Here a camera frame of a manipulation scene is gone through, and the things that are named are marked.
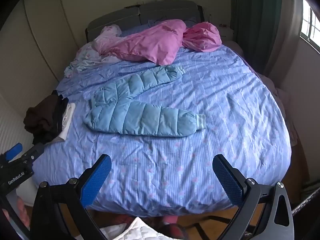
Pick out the brown folded garment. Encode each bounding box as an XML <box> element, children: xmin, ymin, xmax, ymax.
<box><xmin>24</xmin><ymin>97</ymin><xmax>63</xmax><ymax>134</ymax></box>

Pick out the crumpled pink cloth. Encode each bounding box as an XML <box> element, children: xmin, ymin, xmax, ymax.
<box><xmin>182</xmin><ymin>22</ymin><xmax>222</xmax><ymax>53</ymax></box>

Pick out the black cable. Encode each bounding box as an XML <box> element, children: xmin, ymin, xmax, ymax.
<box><xmin>291</xmin><ymin>187</ymin><xmax>320</xmax><ymax>215</ymax></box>

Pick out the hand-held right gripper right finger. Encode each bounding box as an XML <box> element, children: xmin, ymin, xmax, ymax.
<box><xmin>212</xmin><ymin>154</ymin><xmax>295</xmax><ymax>240</ymax></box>

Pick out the black folded garment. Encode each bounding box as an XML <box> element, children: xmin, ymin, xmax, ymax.
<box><xmin>32</xmin><ymin>91</ymin><xmax>69</xmax><ymax>144</ymax></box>

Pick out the white quilted cloth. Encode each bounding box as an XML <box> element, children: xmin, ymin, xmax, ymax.
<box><xmin>100</xmin><ymin>216</ymin><xmax>175</xmax><ymax>240</ymax></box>

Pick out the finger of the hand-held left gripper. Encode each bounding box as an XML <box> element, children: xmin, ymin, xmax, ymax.
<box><xmin>0</xmin><ymin>143</ymin><xmax>23</xmax><ymax>163</ymax></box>
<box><xmin>21</xmin><ymin>142</ymin><xmax>45</xmax><ymax>163</ymax></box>

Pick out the white folded garment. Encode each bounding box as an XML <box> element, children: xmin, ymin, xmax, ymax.
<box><xmin>51</xmin><ymin>102</ymin><xmax>76</xmax><ymax>142</ymax></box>

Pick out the person's red plaid clothing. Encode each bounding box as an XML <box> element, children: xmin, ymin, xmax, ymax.
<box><xmin>159</xmin><ymin>224</ymin><xmax>187</xmax><ymax>240</ymax></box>

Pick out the pink duvet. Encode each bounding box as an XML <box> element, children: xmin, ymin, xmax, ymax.
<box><xmin>96</xmin><ymin>19</ymin><xmax>187</xmax><ymax>65</ymax></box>

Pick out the pale floral blanket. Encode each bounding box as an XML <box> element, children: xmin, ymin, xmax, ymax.
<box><xmin>64</xmin><ymin>24</ymin><xmax>123</xmax><ymax>78</ymax></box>

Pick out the green curtain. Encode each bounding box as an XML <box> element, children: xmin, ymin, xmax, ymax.
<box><xmin>229</xmin><ymin>0</ymin><xmax>283</xmax><ymax>77</ymax></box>

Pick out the bed with blue striped sheet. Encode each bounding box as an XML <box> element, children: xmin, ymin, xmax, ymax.
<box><xmin>32</xmin><ymin>25</ymin><xmax>293</xmax><ymax>218</ymax></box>

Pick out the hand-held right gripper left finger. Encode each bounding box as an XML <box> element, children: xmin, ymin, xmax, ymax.
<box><xmin>29</xmin><ymin>154</ymin><xmax>112</xmax><ymax>240</ymax></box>

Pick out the pink slipper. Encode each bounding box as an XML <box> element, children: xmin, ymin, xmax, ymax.
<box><xmin>162</xmin><ymin>215</ymin><xmax>178</xmax><ymax>225</ymax></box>

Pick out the white wardrobe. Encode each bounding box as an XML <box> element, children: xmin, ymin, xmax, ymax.
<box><xmin>0</xmin><ymin>0</ymin><xmax>88</xmax><ymax>155</ymax></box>

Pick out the white bedside table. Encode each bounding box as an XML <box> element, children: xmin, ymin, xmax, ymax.
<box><xmin>217</xmin><ymin>25</ymin><xmax>235</xmax><ymax>42</ymax></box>

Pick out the blue striped pillow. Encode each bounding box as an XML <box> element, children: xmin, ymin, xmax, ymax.
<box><xmin>120</xmin><ymin>17</ymin><xmax>200</xmax><ymax>37</ymax></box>

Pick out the window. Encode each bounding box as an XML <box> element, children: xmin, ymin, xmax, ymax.
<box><xmin>300</xmin><ymin>0</ymin><xmax>320</xmax><ymax>53</ymax></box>

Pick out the grey padded headboard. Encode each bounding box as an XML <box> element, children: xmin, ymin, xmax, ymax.
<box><xmin>85</xmin><ymin>0</ymin><xmax>204</xmax><ymax>43</ymax></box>

